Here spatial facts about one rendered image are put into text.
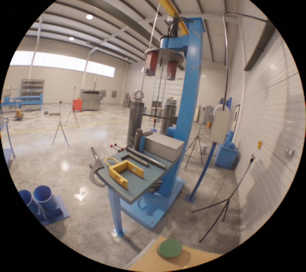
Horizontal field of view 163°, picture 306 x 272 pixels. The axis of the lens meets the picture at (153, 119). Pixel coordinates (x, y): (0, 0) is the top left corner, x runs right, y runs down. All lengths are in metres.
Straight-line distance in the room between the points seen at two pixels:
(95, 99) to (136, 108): 7.77
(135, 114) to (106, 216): 1.59
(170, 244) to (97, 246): 1.14
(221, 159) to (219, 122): 2.14
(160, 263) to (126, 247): 0.99
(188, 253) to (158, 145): 0.84
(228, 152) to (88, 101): 9.07
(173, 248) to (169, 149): 0.73
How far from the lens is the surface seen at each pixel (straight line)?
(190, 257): 0.66
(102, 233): 1.64
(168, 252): 0.56
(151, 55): 1.46
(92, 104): 9.21
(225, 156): 3.39
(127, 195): 0.61
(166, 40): 1.70
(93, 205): 1.85
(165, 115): 2.81
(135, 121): 1.67
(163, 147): 0.94
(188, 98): 1.25
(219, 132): 1.41
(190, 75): 1.30
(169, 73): 1.66
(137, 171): 0.72
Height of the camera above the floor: 1.55
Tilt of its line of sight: 10 degrees down
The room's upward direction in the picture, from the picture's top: 9 degrees clockwise
